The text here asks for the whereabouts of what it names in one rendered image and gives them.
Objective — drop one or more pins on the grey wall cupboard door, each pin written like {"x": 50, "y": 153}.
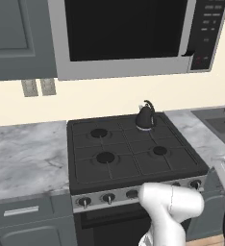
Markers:
{"x": 18, "y": 64}

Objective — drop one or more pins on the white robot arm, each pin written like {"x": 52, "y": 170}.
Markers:
{"x": 169, "y": 205}

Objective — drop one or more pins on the grey sink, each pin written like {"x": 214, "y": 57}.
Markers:
{"x": 218, "y": 125}

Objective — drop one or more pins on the grey base cupboard panel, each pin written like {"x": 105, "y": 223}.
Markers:
{"x": 210, "y": 211}

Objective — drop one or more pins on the silver microwave oven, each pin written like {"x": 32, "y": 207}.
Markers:
{"x": 124, "y": 68}

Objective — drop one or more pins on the grey drawer front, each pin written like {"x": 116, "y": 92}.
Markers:
{"x": 50, "y": 208}

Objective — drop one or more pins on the black oven door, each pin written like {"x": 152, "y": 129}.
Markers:
{"x": 114, "y": 227}

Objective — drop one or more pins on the grey base cupboard door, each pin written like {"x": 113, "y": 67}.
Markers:
{"x": 31, "y": 235}

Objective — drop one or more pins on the black gas stove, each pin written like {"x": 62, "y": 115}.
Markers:
{"x": 124, "y": 160}

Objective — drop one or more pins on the black kettle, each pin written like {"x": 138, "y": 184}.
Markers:
{"x": 145, "y": 118}

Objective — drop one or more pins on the black stove knob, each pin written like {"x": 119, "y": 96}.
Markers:
{"x": 195, "y": 184}
{"x": 176, "y": 184}
{"x": 131, "y": 193}
{"x": 109, "y": 198}
{"x": 84, "y": 201}

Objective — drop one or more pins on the grey wall socket plate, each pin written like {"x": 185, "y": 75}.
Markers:
{"x": 48, "y": 86}
{"x": 30, "y": 88}

